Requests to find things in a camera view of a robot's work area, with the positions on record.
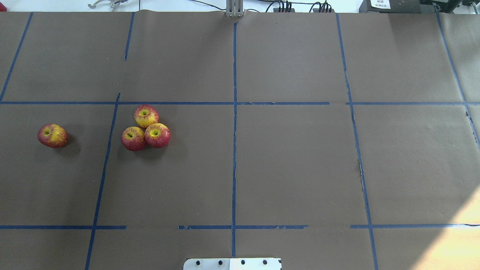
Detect lone red yellow apple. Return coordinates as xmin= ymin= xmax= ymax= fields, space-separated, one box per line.
xmin=37 ymin=124 xmax=69 ymax=148

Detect red yellow apple far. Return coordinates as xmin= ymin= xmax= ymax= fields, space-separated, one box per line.
xmin=133 ymin=104 xmax=160 ymax=129

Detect red yellow apple middle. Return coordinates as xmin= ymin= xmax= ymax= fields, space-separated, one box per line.
xmin=121 ymin=126 xmax=146 ymax=152

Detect black orange usb hub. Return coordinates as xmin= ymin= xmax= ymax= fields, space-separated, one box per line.
xmin=272 ymin=0 xmax=295 ymax=13

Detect black computer box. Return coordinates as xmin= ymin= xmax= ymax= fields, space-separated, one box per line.
xmin=358 ymin=0 xmax=437 ymax=14

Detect red yellow apple near pedestal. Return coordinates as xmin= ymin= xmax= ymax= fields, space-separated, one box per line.
xmin=144 ymin=123 xmax=170 ymax=148

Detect aluminium frame post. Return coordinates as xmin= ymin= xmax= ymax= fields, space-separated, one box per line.
xmin=225 ymin=0 xmax=245 ymax=17

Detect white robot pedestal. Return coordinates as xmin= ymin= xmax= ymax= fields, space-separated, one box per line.
xmin=183 ymin=257 xmax=282 ymax=270

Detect green handled reacher grabber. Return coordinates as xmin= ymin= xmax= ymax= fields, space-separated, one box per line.
xmin=87 ymin=0 xmax=128 ymax=10

